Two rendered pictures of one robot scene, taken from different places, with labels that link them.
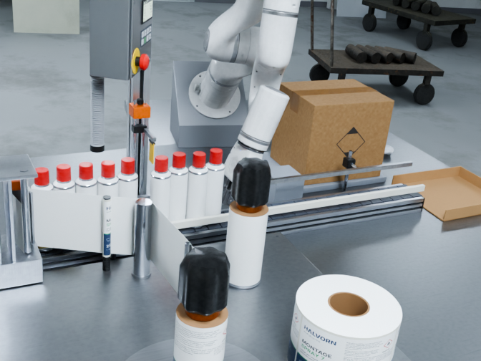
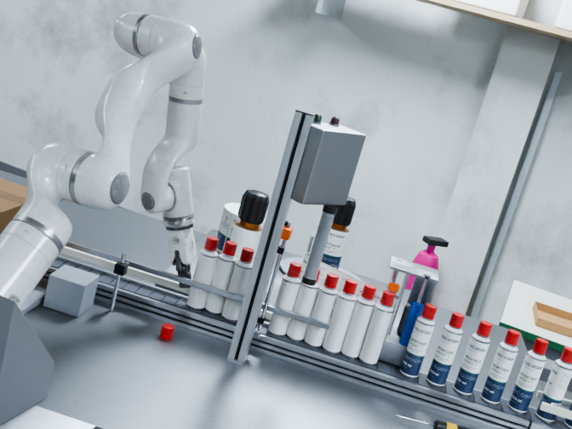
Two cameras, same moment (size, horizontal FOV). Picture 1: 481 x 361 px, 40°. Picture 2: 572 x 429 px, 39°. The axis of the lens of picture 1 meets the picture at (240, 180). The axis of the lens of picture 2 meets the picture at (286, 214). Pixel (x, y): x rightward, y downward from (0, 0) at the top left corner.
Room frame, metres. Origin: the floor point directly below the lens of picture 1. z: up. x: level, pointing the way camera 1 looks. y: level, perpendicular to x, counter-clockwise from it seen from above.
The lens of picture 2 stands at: (3.24, 1.39, 1.72)
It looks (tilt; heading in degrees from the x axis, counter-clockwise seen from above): 14 degrees down; 214
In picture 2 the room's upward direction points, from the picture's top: 16 degrees clockwise
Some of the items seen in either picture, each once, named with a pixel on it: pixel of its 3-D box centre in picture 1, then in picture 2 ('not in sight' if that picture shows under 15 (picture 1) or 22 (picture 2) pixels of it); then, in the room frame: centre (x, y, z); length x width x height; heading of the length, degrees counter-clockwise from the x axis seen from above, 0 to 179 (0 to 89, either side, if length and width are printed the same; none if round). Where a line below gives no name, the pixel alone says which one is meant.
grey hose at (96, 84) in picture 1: (96, 110); (319, 244); (1.54, 0.37, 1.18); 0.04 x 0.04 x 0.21
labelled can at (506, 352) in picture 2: not in sight; (501, 366); (1.19, 0.80, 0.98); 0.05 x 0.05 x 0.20
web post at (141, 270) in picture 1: (142, 238); not in sight; (1.30, 0.21, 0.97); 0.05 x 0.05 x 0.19
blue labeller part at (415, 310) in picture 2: not in sight; (408, 330); (1.27, 0.56, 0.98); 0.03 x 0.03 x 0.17
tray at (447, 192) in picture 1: (452, 191); not in sight; (2.01, -0.70, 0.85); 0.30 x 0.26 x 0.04; 118
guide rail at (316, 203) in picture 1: (272, 210); (145, 276); (1.64, -0.10, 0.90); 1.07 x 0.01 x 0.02; 118
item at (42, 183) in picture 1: (42, 209); (359, 320); (1.38, 0.46, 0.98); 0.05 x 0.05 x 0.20
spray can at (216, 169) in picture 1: (213, 185); (203, 272); (1.60, 0.07, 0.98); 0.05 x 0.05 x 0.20
